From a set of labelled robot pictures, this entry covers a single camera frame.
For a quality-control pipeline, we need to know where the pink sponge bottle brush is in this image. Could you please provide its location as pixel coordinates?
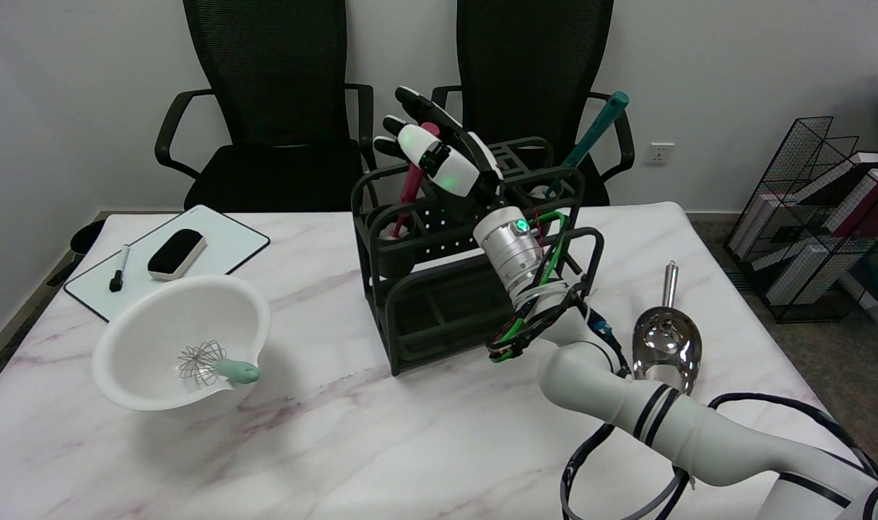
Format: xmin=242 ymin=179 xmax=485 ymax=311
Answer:
xmin=381 ymin=122 xmax=440 ymax=241

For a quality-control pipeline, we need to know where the white book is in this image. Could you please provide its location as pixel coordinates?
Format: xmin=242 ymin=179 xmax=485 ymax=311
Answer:
xmin=765 ymin=242 xmax=833 ymax=306

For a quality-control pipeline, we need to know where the black whiteboard marker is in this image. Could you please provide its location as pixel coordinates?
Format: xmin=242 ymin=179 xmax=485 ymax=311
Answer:
xmin=109 ymin=244 xmax=131 ymax=293

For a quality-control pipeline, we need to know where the dark green dish rack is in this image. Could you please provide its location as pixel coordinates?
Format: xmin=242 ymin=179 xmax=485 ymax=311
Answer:
xmin=350 ymin=136 xmax=604 ymax=377

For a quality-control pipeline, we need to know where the green robot cable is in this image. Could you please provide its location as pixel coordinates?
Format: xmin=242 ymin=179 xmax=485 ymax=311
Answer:
xmin=488 ymin=209 xmax=571 ymax=363

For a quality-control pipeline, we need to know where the maroon hardcover book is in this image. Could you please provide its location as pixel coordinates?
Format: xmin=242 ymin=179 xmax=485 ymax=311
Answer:
xmin=807 ymin=150 xmax=878 ymax=238

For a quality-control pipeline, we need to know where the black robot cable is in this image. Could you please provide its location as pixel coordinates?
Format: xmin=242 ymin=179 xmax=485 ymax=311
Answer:
xmin=559 ymin=392 xmax=878 ymax=520

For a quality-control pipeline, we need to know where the black round floor object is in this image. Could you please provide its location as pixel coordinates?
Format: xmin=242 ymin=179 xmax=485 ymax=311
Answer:
xmin=69 ymin=219 xmax=106 ymax=257

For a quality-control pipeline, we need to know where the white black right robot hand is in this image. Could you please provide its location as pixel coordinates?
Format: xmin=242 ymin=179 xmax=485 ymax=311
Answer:
xmin=373 ymin=86 xmax=508 ymax=221

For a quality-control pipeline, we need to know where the small white whiteboard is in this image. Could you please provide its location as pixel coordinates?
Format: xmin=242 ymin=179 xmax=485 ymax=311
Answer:
xmin=64 ymin=205 xmax=271 ymax=323

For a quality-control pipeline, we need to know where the black wire magazine rack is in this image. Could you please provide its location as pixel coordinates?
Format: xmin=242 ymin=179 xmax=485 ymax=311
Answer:
xmin=728 ymin=116 xmax=878 ymax=324

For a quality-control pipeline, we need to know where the teal bottle brush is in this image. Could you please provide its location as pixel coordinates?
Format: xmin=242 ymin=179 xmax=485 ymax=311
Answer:
xmin=542 ymin=91 xmax=630 ymax=199

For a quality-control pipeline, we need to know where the white mixing bowl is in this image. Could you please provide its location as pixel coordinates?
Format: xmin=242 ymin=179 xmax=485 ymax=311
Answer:
xmin=92 ymin=274 xmax=272 ymax=412

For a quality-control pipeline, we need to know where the whisk with green handle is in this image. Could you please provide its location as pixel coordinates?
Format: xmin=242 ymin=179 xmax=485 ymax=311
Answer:
xmin=177 ymin=341 xmax=261 ymax=387

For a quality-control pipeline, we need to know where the shiny metal scoop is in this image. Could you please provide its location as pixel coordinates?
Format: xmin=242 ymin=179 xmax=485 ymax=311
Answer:
xmin=632 ymin=261 xmax=703 ymax=397

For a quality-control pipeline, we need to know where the black white whiteboard eraser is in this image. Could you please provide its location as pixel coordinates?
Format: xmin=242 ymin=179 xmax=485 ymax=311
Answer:
xmin=147 ymin=229 xmax=208 ymax=281

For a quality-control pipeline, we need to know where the black mesh office chair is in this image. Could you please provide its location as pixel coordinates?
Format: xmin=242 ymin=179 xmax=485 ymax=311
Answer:
xmin=155 ymin=0 xmax=378 ymax=212
xmin=428 ymin=0 xmax=635 ymax=207

